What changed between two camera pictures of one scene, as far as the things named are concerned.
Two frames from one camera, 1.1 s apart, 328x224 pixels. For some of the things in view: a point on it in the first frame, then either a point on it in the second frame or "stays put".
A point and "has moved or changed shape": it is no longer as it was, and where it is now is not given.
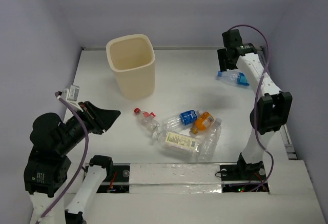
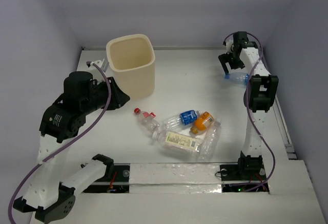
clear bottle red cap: x=147 y=119 stays put
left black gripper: x=93 y=119 → x=113 y=92
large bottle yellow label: x=186 y=147 stays put
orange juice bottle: x=202 y=122 stays put
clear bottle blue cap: x=234 y=77 has moved or changed shape
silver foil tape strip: x=175 y=178 stays put
